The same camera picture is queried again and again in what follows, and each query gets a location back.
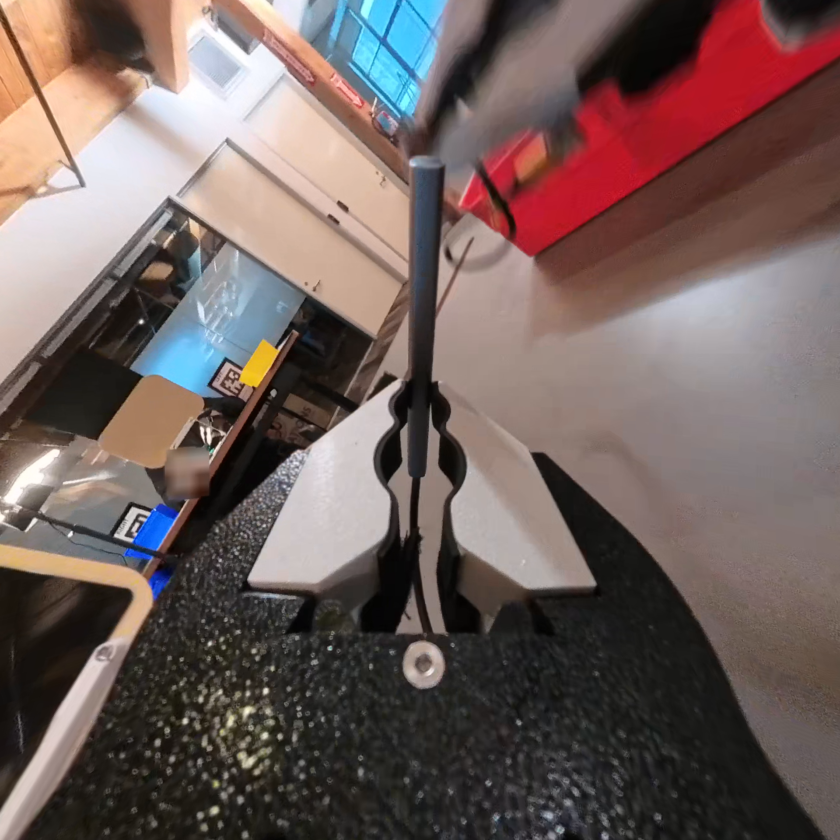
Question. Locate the white hinged door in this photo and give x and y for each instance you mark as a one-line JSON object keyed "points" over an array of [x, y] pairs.
{"points": [[315, 151]]}

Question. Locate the white printed tag board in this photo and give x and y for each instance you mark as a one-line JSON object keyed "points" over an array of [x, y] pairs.
{"points": [[136, 523], [228, 380]]}

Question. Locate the yellow sticky note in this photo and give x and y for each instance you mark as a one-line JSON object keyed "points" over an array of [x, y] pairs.
{"points": [[259, 364]]}

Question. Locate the cardboard box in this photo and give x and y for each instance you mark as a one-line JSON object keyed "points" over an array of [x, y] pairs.
{"points": [[308, 413]]}

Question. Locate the blue plastic bin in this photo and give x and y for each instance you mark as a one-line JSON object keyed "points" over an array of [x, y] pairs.
{"points": [[161, 531]]}

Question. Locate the dark grey usb hub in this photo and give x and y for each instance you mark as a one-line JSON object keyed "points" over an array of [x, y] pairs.
{"points": [[425, 295]]}

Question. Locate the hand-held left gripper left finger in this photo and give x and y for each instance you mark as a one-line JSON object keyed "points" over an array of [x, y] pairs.
{"points": [[315, 518]]}

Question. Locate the red wall sign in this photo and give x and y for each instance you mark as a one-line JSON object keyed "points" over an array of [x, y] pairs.
{"points": [[346, 90], [289, 58]]}

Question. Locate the red plastic bin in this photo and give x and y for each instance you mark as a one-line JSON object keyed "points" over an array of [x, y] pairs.
{"points": [[656, 151]]}

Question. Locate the glass partition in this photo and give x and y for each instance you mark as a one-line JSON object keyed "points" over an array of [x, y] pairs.
{"points": [[216, 308]]}

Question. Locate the blue-lit window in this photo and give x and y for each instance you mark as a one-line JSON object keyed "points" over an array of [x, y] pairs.
{"points": [[387, 39]]}

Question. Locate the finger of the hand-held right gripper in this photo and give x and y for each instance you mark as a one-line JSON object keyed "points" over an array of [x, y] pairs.
{"points": [[538, 72], [446, 65]]}

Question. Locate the black tripod pole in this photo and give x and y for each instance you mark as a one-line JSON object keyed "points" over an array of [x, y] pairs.
{"points": [[79, 529]]}

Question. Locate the white air vent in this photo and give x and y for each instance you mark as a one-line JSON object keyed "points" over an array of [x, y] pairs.
{"points": [[220, 64]]}

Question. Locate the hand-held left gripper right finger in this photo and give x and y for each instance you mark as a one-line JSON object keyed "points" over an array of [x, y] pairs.
{"points": [[525, 525]]}

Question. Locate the wooden beam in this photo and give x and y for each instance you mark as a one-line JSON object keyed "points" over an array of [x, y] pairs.
{"points": [[253, 16]]}

